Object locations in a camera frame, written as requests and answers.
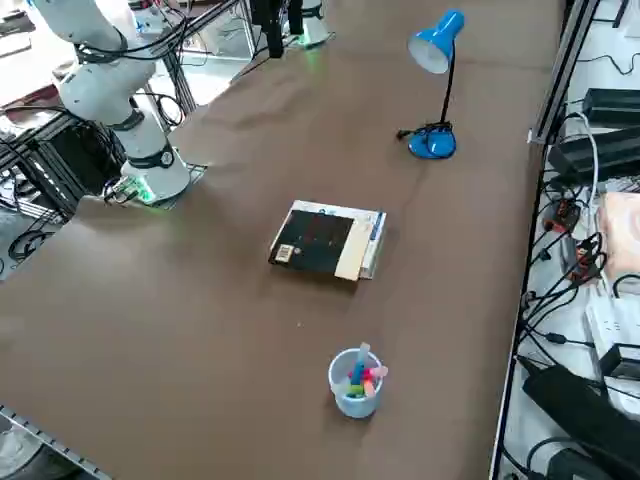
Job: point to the blue desk lamp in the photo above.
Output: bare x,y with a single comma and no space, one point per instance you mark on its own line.
432,142

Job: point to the grey slotted rail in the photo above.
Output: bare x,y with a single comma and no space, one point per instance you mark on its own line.
50,440

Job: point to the white power strip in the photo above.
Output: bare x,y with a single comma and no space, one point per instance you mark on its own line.
607,322

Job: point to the orange and black clip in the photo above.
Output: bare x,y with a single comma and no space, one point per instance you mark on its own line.
585,255

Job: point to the thick white book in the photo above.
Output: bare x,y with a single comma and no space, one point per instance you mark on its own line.
376,235

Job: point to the green marker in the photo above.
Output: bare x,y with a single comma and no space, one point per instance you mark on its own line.
356,390

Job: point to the black and beige book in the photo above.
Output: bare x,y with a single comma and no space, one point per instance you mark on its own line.
312,240

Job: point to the black frame rack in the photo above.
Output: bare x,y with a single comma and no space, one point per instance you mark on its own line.
45,165

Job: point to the light blue marker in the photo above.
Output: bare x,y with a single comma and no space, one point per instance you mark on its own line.
364,351

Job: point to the green circuit board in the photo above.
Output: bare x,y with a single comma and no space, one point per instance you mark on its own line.
122,187

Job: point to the white post bracket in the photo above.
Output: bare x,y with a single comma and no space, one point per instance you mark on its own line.
534,137

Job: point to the pink packet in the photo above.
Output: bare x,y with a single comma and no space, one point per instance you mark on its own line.
622,230

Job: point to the small black box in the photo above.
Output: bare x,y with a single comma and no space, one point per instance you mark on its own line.
620,360

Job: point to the black power adapter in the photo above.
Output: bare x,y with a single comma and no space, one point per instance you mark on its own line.
620,150
612,102

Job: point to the pink marker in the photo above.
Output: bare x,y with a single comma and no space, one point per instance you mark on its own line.
381,371

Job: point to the aluminium frame post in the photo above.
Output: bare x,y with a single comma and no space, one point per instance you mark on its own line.
560,70

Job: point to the translucent pen cup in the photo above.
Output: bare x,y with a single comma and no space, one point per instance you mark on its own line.
355,406

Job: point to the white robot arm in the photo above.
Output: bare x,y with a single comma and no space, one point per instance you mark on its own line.
95,85
315,27

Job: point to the orange and black plug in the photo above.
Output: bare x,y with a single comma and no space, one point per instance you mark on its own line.
560,212

